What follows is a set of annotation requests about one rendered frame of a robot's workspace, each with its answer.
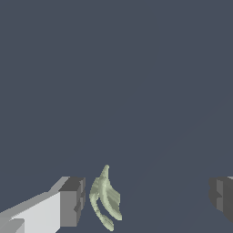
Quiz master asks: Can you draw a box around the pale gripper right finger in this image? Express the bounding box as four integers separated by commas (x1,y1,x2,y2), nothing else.
208,176,233,225

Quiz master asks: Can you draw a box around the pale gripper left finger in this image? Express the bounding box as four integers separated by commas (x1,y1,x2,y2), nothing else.
0,176,86,233

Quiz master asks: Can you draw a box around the pale green banana bunch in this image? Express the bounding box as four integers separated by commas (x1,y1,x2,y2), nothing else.
88,164,123,232

